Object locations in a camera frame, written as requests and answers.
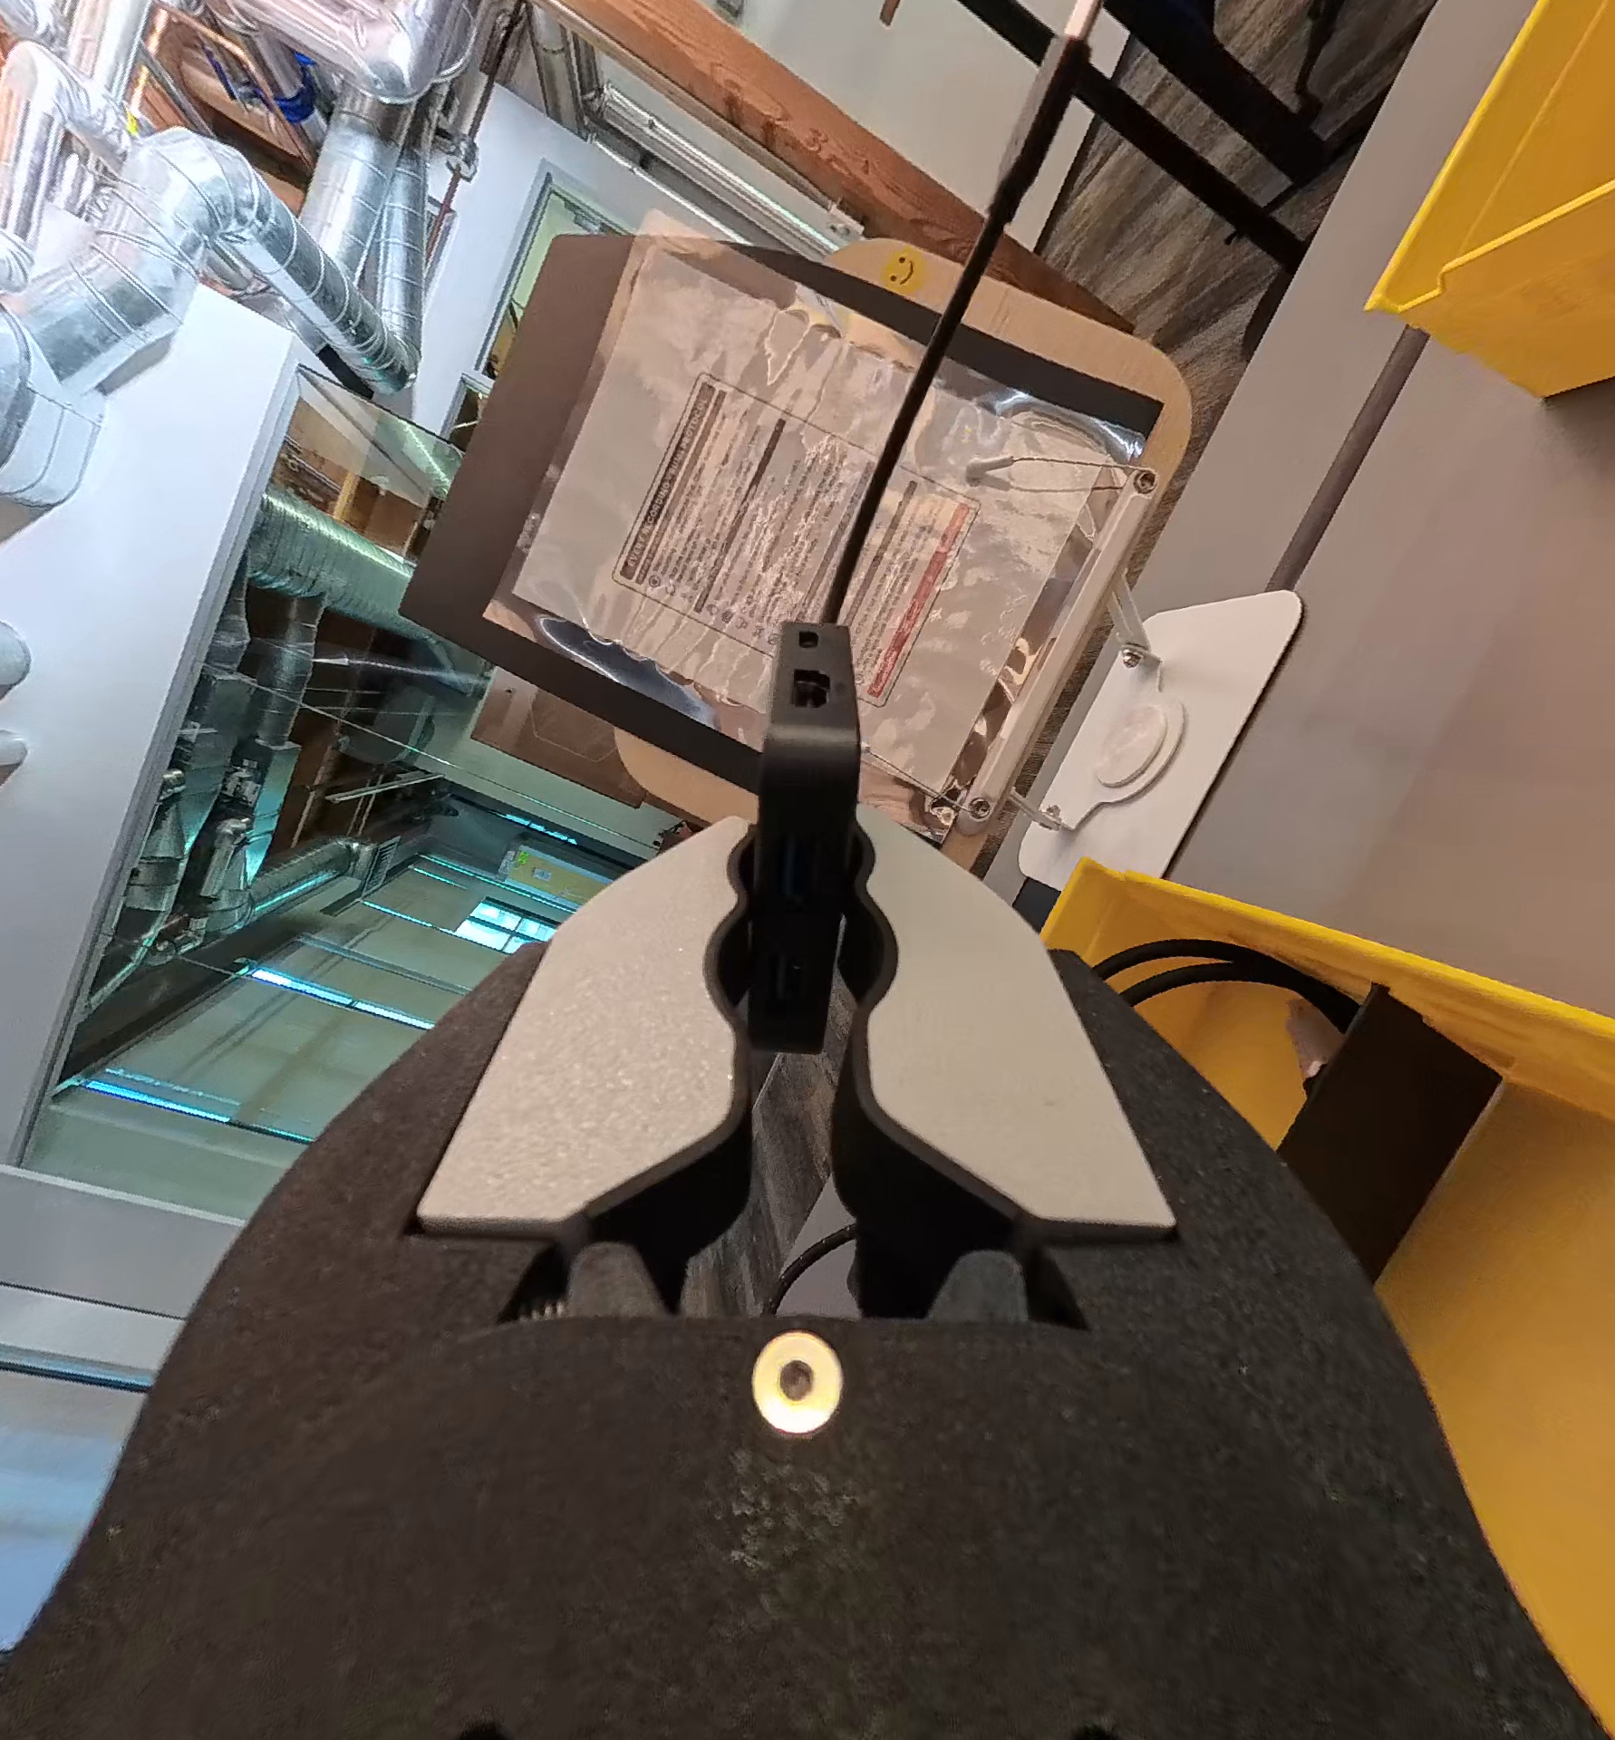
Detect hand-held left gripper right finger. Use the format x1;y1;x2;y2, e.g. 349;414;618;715
836;806;1180;1246

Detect silver ventilation duct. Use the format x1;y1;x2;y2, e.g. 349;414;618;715
232;0;530;387
0;129;423;504

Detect black adapter cable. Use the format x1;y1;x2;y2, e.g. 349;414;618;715
822;0;1109;630

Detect black-framed monitor with plastic film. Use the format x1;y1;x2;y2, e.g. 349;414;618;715
399;231;1170;817

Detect black table frame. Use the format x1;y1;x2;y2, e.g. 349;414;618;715
949;0;1340;262

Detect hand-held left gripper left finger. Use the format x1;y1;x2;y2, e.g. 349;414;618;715
406;817;762;1246

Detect black adapter box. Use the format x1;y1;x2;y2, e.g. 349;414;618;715
748;619;865;1057

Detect yellow storage bin with divider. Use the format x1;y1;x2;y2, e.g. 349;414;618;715
1039;861;1615;1740

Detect coiled black cables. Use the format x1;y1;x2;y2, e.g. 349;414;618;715
1090;938;1368;1036

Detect white monitor stand base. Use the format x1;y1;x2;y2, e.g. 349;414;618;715
1018;589;1306;886

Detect glass partition pane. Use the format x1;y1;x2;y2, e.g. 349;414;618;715
60;367;512;1091

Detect grey metal pole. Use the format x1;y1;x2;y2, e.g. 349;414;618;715
1267;325;1435;595

